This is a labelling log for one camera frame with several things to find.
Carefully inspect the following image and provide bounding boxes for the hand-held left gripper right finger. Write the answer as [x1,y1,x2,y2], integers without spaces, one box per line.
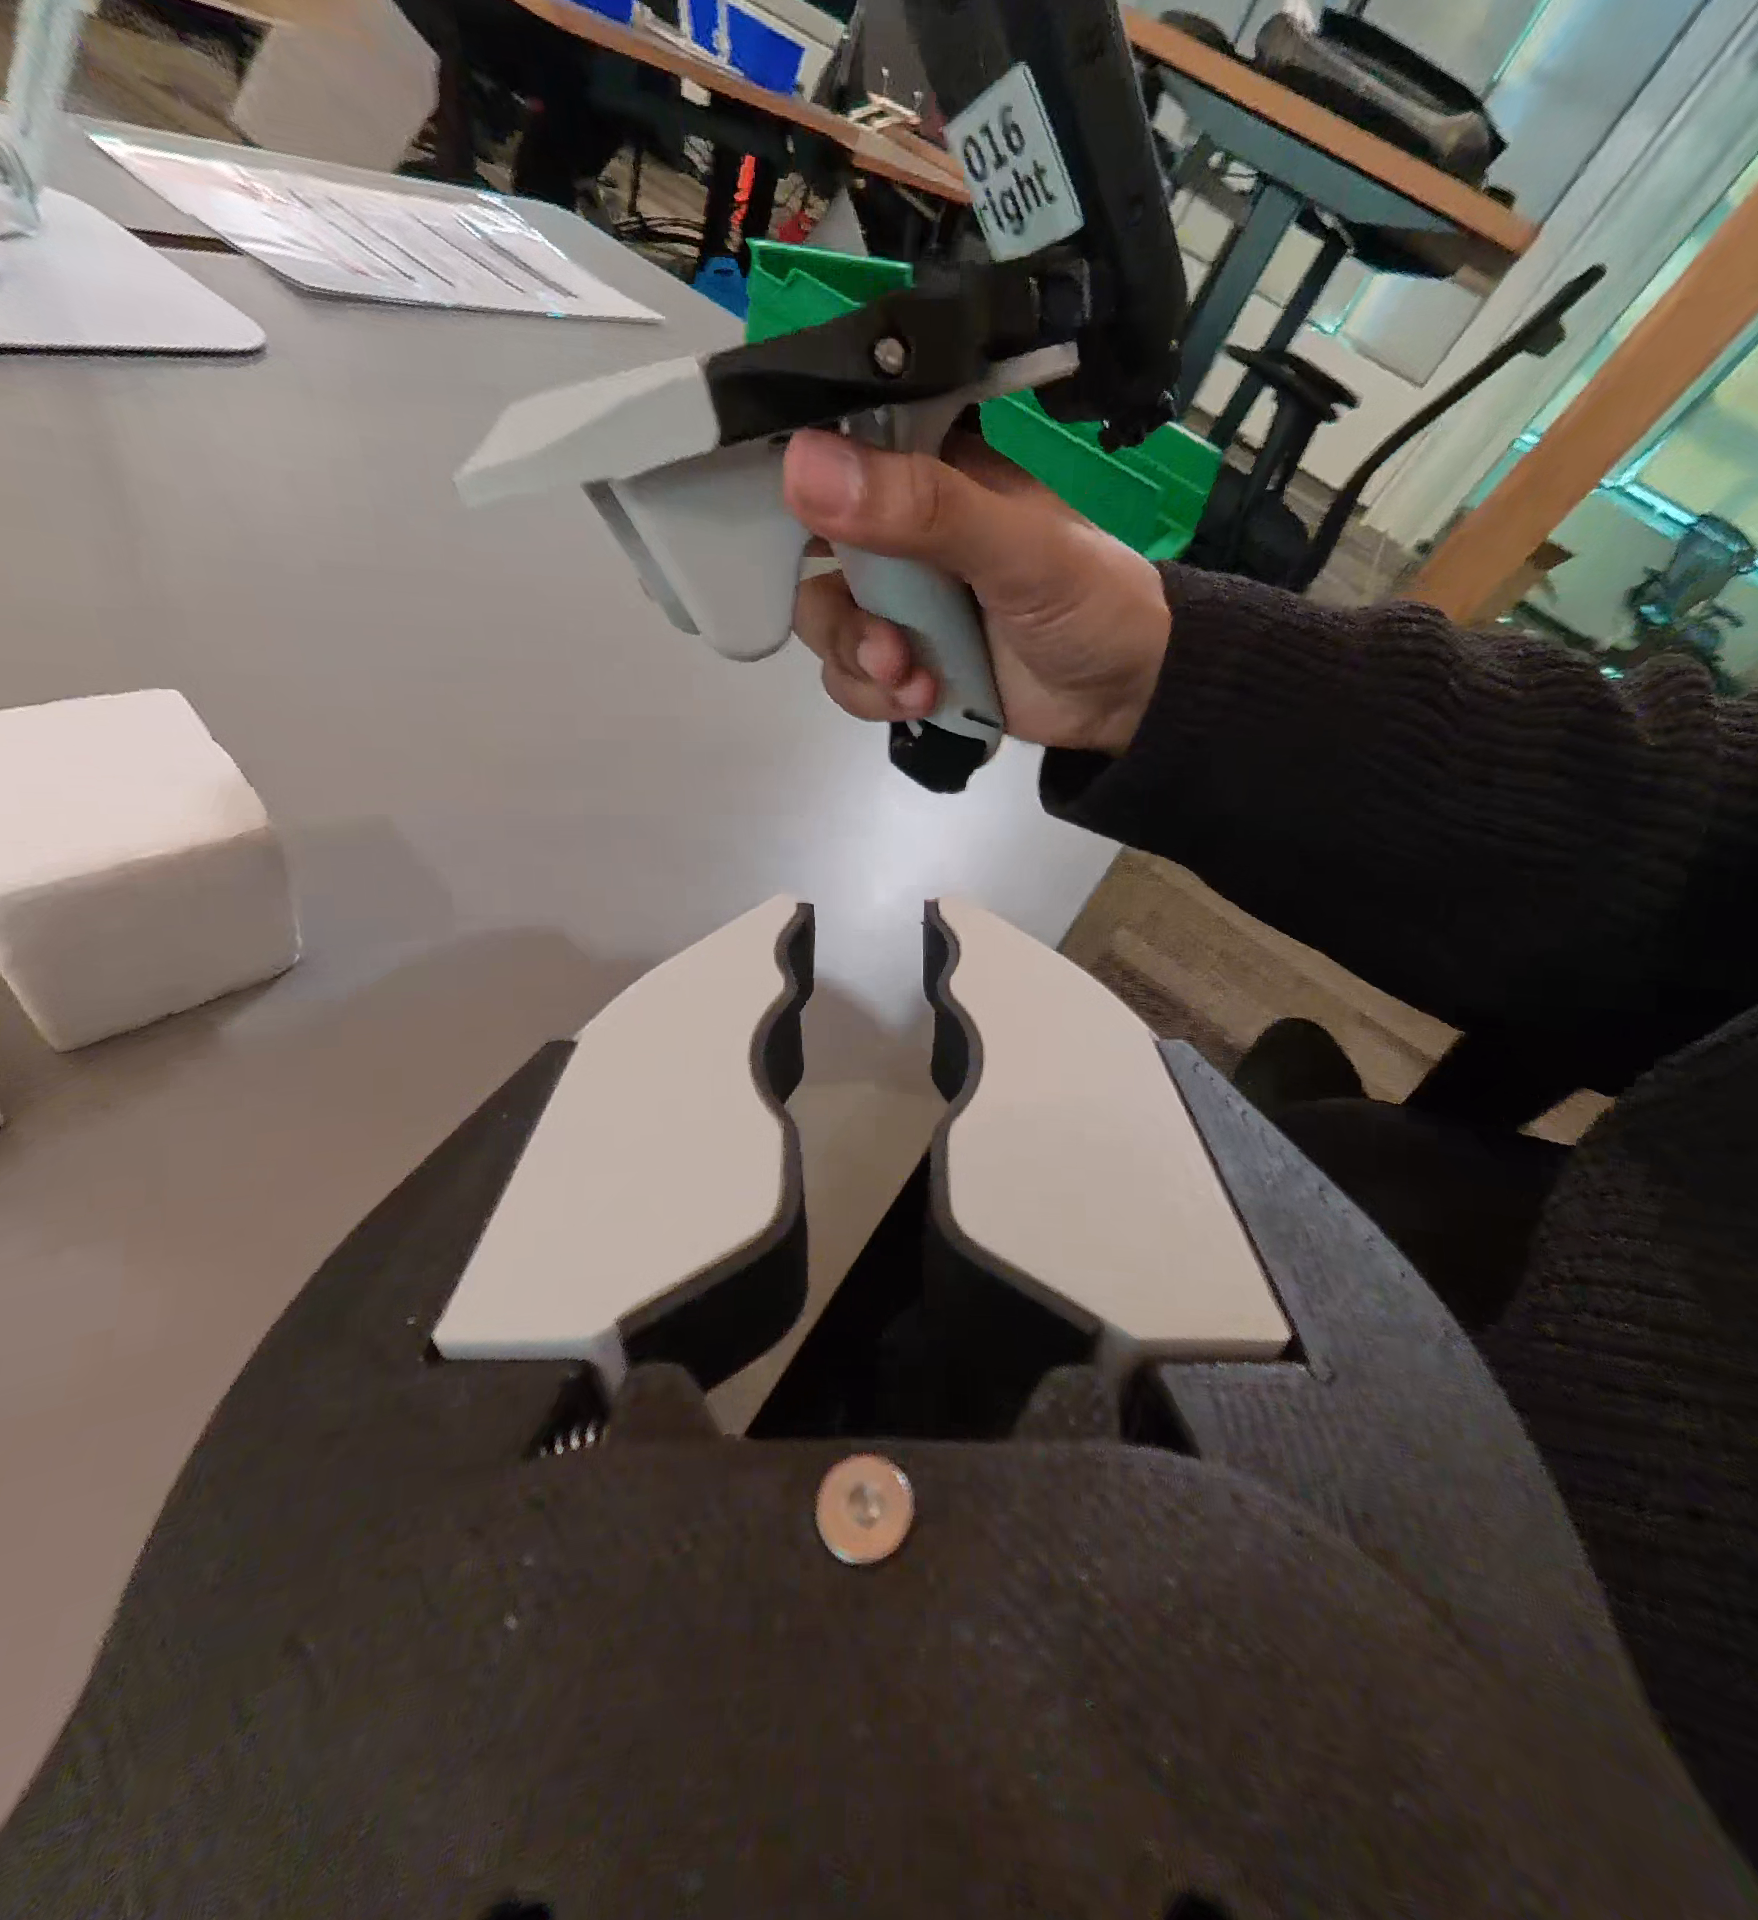
[917,895,1298,1397]

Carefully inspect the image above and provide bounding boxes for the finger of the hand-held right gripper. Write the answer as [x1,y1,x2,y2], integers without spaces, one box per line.
[452,353,719,509]

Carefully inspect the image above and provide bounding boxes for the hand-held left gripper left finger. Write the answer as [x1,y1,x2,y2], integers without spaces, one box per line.
[429,895,819,1392]

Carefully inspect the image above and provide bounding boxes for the large white foam cube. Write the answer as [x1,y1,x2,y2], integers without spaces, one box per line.
[0,688,299,1052]

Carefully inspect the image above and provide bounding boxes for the person's right forearm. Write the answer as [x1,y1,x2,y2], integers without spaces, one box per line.
[1039,561,1758,1146]

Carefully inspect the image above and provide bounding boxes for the grey desk with wood edge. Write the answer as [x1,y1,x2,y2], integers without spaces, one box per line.
[524,0,1543,260]

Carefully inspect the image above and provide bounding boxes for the person's right hand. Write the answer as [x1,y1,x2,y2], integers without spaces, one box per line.
[781,425,1175,758]

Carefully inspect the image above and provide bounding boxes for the green plastic bin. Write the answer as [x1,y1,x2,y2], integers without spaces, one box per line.
[743,236,1223,569]

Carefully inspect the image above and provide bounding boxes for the black office chair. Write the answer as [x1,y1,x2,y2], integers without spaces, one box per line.
[1223,260,1609,587]

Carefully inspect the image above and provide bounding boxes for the person's legs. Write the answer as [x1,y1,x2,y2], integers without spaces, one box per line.
[1223,1018,1577,1336]

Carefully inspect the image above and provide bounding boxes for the laminated instruction sheet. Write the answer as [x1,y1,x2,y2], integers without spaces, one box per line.
[91,129,662,331]

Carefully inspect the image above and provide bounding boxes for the black bag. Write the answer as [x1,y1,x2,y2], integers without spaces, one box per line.
[1254,5,1511,170]

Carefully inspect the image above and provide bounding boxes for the blue plastic bin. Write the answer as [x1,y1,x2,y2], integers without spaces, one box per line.
[578,0,814,88]

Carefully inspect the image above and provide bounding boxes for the white document stand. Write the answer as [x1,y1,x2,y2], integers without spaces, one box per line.
[0,0,268,357]

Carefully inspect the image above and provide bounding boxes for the person's torso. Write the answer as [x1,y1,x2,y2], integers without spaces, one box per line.
[1483,958,1758,1920]

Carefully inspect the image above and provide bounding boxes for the wooden post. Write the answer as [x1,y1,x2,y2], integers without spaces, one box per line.
[1409,109,1758,620]

